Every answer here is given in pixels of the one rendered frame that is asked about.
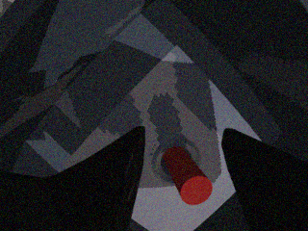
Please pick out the dark red peg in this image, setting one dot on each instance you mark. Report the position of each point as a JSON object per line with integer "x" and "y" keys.
{"x": 190, "y": 181}

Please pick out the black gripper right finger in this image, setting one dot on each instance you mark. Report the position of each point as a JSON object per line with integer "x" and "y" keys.
{"x": 272, "y": 186}

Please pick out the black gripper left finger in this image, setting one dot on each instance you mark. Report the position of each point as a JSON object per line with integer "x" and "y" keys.
{"x": 98, "y": 194}

